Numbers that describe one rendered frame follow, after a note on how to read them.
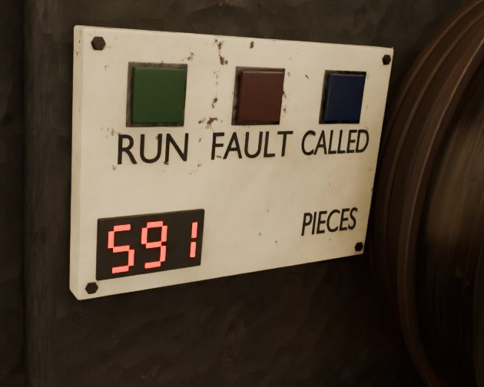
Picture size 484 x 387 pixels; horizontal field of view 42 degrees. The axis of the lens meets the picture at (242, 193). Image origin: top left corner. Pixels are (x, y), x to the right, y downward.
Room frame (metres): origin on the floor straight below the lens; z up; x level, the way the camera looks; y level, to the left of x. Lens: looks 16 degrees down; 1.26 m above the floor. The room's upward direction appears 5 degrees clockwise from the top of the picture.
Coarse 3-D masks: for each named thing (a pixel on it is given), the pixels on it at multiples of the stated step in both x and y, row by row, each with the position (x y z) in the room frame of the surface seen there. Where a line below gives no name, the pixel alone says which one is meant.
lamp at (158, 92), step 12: (144, 72) 0.41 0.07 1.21; (156, 72) 0.41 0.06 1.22; (168, 72) 0.42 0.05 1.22; (180, 72) 0.42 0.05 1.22; (144, 84) 0.41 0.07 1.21; (156, 84) 0.41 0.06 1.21; (168, 84) 0.42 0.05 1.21; (180, 84) 0.42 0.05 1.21; (132, 96) 0.40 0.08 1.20; (144, 96) 0.41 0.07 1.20; (156, 96) 0.41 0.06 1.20; (168, 96) 0.42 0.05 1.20; (180, 96) 0.42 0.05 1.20; (132, 108) 0.40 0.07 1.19; (144, 108) 0.41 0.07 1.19; (156, 108) 0.41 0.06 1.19; (168, 108) 0.42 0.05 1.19; (180, 108) 0.42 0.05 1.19; (132, 120) 0.40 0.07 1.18; (144, 120) 0.41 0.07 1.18; (156, 120) 0.41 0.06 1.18; (168, 120) 0.42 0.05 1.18; (180, 120) 0.42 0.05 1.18
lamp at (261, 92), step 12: (240, 72) 0.45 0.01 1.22; (252, 72) 0.45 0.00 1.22; (264, 72) 0.46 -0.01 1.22; (276, 72) 0.46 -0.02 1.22; (240, 84) 0.45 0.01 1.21; (252, 84) 0.45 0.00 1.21; (264, 84) 0.46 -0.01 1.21; (276, 84) 0.46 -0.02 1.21; (240, 96) 0.45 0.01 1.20; (252, 96) 0.45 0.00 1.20; (264, 96) 0.46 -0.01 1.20; (276, 96) 0.46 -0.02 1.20; (240, 108) 0.45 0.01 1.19; (252, 108) 0.45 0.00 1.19; (264, 108) 0.46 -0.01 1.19; (276, 108) 0.46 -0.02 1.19; (240, 120) 0.45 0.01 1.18; (252, 120) 0.45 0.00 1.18; (264, 120) 0.46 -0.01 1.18; (276, 120) 0.46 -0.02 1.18
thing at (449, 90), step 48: (480, 0) 0.60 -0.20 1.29; (432, 48) 0.57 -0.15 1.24; (480, 48) 0.49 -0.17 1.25; (432, 96) 0.53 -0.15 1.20; (384, 144) 0.55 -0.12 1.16; (432, 144) 0.47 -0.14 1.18; (384, 192) 0.53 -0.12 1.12; (384, 240) 0.53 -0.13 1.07; (384, 288) 0.55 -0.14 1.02; (432, 384) 0.50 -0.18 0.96
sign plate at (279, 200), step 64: (128, 64) 0.40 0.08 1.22; (192, 64) 0.43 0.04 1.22; (256, 64) 0.46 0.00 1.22; (320, 64) 0.49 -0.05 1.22; (384, 64) 0.53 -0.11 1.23; (128, 128) 0.41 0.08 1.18; (192, 128) 0.43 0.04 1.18; (256, 128) 0.46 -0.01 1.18; (320, 128) 0.49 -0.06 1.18; (128, 192) 0.41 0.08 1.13; (192, 192) 0.43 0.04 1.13; (256, 192) 0.46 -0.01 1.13; (320, 192) 0.50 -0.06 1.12; (128, 256) 0.40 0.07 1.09; (256, 256) 0.47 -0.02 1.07; (320, 256) 0.50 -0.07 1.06
